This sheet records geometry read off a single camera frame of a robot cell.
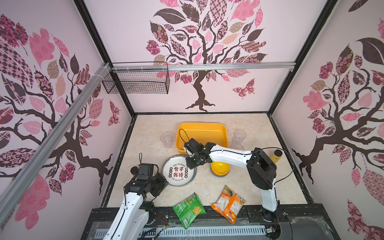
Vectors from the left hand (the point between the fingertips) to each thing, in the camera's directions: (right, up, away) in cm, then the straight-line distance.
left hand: (169, 184), depth 80 cm
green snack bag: (+11, -10, -7) cm, 16 cm away
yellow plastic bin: (+20, +27, +28) cm, 44 cm away
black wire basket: (-16, +64, +15) cm, 67 cm away
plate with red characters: (+4, +5, +7) cm, 9 cm away
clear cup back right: (+46, +25, +24) cm, 57 cm away
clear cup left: (-5, +24, +20) cm, 31 cm away
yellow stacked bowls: (+29, +7, +7) cm, 31 cm away
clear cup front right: (+42, +19, +15) cm, 48 cm away
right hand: (+10, +10, +7) cm, 16 cm away
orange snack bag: (+31, -8, -6) cm, 33 cm away
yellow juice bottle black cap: (+63, +15, +6) cm, 65 cm away
